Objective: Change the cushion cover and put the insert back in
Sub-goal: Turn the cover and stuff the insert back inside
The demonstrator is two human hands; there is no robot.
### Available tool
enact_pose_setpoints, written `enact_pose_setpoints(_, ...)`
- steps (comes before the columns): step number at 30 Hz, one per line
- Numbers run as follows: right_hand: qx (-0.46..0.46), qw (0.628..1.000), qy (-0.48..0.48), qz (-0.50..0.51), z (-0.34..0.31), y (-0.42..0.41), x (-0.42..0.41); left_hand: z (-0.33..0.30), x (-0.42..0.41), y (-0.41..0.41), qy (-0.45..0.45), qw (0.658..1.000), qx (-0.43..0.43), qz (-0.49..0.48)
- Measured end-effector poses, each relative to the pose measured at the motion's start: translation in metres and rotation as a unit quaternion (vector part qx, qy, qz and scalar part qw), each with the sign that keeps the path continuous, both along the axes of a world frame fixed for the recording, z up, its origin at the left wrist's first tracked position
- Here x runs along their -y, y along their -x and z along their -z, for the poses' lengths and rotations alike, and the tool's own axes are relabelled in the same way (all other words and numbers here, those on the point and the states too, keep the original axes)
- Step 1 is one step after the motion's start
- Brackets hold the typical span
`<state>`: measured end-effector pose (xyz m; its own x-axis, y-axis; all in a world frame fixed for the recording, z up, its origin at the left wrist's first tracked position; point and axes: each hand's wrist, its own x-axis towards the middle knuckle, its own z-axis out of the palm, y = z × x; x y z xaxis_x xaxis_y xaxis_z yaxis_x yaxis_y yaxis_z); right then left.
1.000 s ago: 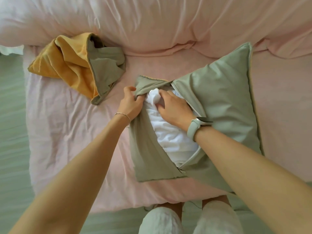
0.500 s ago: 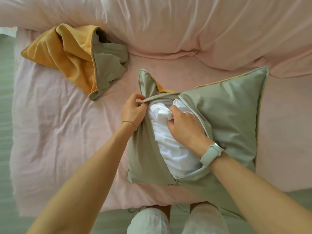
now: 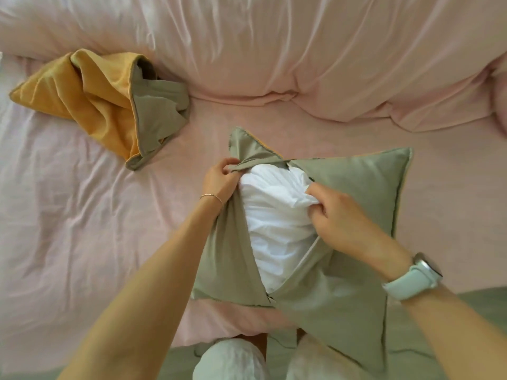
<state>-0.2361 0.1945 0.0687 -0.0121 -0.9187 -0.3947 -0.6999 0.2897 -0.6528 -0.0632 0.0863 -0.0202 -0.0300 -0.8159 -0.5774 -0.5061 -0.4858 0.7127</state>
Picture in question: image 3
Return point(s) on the person's left hand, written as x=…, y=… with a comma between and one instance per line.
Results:
x=220, y=182

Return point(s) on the person's right hand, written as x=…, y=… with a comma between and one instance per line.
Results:
x=348, y=225

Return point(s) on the grey and orange pillowcase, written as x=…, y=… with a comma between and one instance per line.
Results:
x=348, y=296
x=91, y=98

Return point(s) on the white pillow insert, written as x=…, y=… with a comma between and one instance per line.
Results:
x=277, y=225

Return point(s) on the pink bed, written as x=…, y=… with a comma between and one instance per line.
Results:
x=79, y=233

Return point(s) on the person's left forearm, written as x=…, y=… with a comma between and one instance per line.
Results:
x=138, y=304

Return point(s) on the person's white shorts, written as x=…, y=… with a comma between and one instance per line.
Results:
x=229, y=362

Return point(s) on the white smartwatch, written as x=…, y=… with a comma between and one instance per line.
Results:
x=412, y=282

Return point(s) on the pink ruffled duvet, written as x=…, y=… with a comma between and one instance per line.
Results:
x=277, y=47

